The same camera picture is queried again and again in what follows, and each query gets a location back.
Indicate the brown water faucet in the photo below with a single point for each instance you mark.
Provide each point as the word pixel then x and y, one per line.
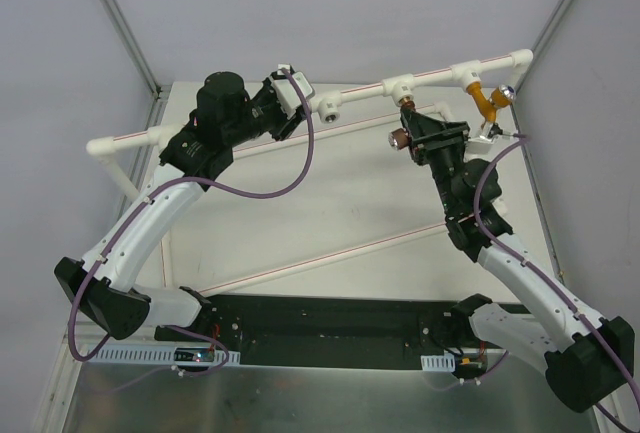
pixel 401 137

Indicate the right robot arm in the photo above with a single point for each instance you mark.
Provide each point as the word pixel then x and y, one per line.
pixel 583 356

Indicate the white cable duct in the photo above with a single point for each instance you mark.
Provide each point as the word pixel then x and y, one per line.
pixel 443 363
pixel 165 355

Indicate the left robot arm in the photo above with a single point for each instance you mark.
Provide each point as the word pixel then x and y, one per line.
pixel 102 284

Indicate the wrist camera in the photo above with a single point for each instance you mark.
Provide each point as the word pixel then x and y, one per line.
pixel 486 135
pixel 286 83

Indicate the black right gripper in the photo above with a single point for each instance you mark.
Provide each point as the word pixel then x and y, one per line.
pixel 441 136

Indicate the white PVC pipe frame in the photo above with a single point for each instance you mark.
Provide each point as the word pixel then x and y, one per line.
pixel 326 106

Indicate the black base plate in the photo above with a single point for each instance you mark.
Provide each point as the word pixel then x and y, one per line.
pixel 342 333

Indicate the yellow water faucet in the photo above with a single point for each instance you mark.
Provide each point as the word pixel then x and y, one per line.
pixel 501 97

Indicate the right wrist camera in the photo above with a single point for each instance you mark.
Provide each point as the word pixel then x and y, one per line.
pixel 486 135

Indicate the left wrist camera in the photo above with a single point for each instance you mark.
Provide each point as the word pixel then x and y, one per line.
pixel 286 83

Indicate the right white cable duct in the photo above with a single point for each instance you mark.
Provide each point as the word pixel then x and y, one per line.
pixel 443 363

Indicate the left white cable duct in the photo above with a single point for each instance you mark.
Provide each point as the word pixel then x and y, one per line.
pixel 165 355

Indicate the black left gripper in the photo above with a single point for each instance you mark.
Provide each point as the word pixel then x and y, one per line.
pixel 279 125

